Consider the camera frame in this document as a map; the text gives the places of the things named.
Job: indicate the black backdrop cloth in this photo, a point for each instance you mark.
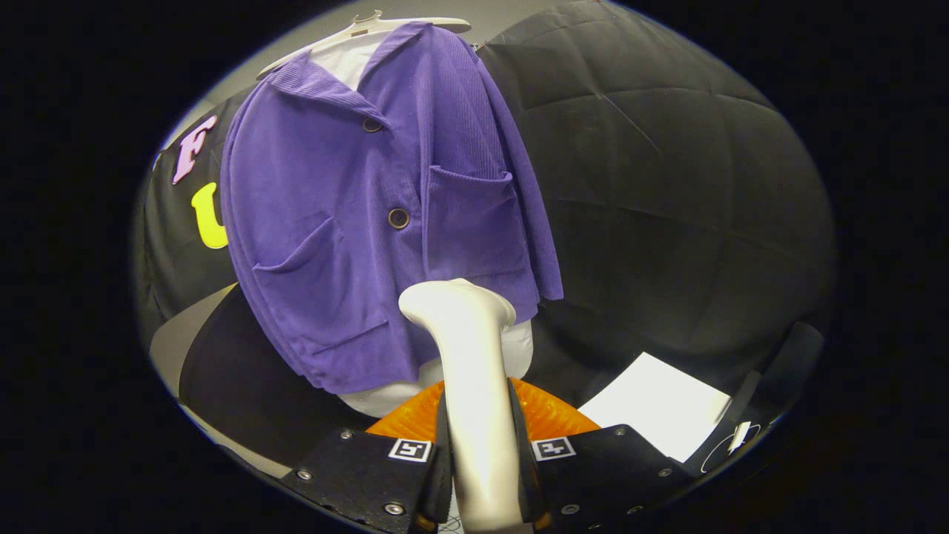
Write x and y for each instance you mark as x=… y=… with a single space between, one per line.
x=667 y=222

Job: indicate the small white tag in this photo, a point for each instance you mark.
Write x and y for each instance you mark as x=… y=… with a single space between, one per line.
x=741 y=436

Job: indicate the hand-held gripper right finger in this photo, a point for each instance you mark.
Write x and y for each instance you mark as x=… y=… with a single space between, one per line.
x=600 y=475

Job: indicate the white clothes hanger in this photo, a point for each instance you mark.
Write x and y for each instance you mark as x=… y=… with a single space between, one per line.
x=348 y=33

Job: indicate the white paper sheet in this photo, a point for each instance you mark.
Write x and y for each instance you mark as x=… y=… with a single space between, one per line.
x=652 y=404

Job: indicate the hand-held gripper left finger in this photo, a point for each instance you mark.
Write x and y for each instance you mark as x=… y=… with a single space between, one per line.
x=371 y=475

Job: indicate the grey cabinet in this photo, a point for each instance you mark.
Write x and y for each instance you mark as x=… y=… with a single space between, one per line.
x=174 y=341

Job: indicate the white ironing form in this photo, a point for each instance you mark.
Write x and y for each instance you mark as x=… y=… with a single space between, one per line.
x=515 y=348

